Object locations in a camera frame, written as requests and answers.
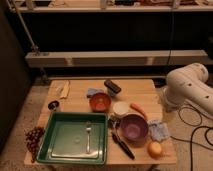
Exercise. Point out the orange carrot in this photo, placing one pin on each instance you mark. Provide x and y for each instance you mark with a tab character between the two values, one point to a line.
139	109

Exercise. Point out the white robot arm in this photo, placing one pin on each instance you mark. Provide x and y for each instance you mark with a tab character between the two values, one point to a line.
188	83

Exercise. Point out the silver fork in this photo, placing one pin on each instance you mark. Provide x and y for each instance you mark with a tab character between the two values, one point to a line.
88	130

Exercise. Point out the orange bowl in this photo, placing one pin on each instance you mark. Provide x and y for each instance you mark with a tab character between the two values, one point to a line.
100	102

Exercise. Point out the purple bowl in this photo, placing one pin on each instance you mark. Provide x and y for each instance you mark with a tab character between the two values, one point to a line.
134	128

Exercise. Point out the white metal shelf rack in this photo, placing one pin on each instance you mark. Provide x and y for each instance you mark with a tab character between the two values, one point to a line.
113	44

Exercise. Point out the wooden table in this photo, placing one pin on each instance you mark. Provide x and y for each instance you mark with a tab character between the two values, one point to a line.
141	92

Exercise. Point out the green plastic tray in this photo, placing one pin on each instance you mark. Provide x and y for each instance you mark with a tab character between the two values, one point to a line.
65	139

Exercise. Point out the blue cloth right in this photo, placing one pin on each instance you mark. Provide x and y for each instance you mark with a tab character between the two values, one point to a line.
158	130

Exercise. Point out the black handled utensil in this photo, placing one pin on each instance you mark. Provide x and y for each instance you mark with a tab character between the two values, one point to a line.
121	143

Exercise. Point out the yellow banana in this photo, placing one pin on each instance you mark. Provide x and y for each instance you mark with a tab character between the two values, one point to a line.
65	90

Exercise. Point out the black rectangular block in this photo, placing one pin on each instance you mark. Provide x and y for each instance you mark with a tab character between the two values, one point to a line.
112	86

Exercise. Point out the bunch of red grapes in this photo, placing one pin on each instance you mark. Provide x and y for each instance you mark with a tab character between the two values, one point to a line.
32	138

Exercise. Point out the blue sponge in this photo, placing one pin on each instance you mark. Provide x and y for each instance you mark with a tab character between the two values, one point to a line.
92	91

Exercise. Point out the yellow lemon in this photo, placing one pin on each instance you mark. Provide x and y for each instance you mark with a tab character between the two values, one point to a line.
155	149

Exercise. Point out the small dark metal cup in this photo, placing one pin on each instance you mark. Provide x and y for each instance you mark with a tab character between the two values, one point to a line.
54	105

